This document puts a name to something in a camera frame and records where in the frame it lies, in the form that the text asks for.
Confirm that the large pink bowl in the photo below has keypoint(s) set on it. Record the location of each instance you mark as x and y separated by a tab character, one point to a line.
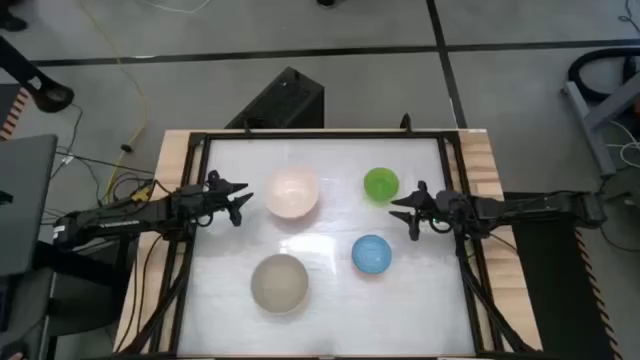
292	192

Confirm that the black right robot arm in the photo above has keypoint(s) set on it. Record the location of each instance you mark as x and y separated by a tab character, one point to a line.
525	205

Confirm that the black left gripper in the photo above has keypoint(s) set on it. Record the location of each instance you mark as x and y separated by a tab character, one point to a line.
192	202

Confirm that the grey metal stand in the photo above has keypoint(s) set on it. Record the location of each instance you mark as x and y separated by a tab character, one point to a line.
590	125

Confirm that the grey monitor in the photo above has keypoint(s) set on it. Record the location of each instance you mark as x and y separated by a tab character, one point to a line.
25	200

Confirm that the black box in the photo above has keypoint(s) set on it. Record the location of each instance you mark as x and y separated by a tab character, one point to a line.
285	102

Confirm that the black metal table frame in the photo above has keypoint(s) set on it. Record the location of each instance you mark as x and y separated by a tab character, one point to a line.
325	135

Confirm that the yellow connector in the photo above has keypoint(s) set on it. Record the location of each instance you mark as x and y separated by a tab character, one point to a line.
142	192

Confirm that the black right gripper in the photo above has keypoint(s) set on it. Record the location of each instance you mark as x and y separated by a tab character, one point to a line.
452	206

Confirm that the person's foot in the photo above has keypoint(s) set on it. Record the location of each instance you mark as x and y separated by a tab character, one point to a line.
11	22
52	97

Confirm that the small blue bowl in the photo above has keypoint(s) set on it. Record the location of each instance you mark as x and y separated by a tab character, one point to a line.
371	254

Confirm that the black orange-edged floor mat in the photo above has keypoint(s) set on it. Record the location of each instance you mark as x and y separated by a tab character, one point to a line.
12	112
555	280

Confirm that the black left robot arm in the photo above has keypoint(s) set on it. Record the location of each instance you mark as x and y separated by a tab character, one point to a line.
115	220

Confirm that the large grey bowl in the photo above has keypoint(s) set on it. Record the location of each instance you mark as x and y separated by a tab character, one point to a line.
279	284

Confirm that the small green bowl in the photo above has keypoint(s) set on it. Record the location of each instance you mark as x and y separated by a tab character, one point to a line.
381	184

